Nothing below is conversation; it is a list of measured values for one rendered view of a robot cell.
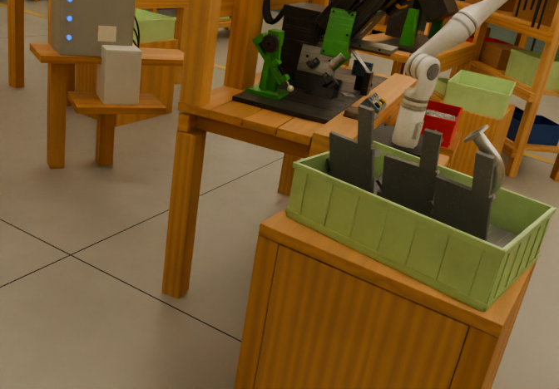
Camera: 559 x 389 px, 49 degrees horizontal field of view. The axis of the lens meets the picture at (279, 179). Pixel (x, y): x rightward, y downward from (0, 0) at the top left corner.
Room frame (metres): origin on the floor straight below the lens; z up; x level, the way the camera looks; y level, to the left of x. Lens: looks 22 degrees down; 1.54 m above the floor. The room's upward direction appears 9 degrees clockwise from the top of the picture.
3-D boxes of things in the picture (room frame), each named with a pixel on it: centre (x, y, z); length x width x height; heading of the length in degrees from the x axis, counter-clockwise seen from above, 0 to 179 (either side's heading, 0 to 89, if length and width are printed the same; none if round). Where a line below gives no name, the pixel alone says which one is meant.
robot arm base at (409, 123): (2.15, -0.43, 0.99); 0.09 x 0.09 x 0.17; 67
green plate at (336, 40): (2.79, -0.16, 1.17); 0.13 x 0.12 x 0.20; 162
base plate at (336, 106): (2.88, -0.12, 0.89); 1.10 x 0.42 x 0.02; 162
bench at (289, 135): (2.88, -0.12, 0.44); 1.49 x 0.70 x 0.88; 162
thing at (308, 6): (3.03, -0.03, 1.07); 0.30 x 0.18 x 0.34; 162
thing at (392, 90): (2.80, -0.39, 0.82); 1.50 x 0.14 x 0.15; 162
